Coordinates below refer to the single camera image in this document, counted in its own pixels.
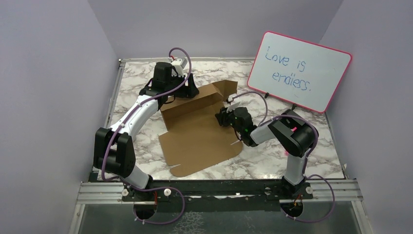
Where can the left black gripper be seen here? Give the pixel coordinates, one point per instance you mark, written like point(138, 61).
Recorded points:
point(190, 92)

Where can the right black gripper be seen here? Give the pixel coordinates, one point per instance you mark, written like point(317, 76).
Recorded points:
point(222, 116)

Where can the brown cardboard box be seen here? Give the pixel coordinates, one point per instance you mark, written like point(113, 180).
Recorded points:
point(194, 139)

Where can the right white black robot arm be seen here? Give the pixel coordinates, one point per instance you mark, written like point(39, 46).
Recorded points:
point(295, 134)

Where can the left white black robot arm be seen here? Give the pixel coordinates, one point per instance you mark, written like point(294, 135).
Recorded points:
point(113, 146)

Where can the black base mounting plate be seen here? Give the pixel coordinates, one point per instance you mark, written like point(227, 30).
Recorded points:
point(174, 196)

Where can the pink framed whiteboard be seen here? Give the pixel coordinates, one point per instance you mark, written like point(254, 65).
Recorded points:
point(297, 71)

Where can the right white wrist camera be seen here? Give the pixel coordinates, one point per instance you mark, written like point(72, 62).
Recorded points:
point(232, 104)

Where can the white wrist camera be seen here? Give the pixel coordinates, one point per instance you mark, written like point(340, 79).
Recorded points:
point(232, 104)
point(179, 63)

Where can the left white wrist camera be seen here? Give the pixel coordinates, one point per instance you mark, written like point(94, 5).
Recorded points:
point(179, 63)

